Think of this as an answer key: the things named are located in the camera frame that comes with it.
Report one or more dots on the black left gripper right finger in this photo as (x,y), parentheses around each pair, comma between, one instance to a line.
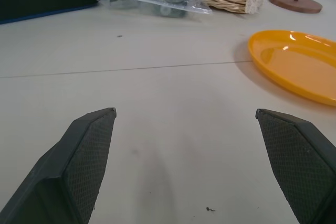
(296,163)

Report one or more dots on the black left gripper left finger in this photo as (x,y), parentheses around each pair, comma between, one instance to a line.
(78,166)

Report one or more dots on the orange oval plastic plate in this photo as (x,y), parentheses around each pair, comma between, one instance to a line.
(296,62)

